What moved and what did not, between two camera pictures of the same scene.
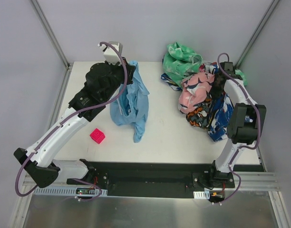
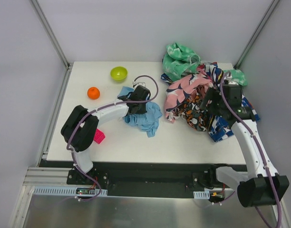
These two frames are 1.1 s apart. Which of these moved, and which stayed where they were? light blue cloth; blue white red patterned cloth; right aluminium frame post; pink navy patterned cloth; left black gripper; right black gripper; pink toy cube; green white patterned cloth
Moved: blue white red patterned cloth; light blue cloth; left black gripper; pink navy patterned cloth; right black gripper
Stayed: pink toy cube; green white patterned cloth; right aluminium frame post
